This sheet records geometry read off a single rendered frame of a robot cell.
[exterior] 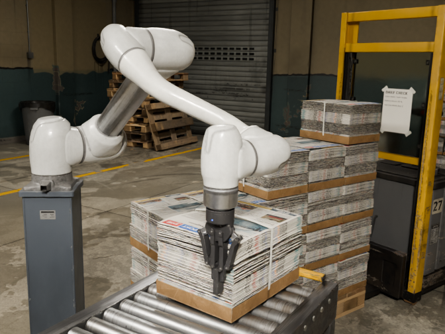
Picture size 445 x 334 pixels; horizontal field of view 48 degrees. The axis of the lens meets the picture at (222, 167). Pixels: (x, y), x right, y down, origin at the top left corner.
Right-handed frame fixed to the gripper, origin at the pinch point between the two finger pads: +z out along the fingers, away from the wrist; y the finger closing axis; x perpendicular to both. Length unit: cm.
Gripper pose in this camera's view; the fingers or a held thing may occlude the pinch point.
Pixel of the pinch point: (218, 279)
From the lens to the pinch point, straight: 135.4
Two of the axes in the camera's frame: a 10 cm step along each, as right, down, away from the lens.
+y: -8.5, -1.3, 5.1
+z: -0.2, 9.8, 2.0
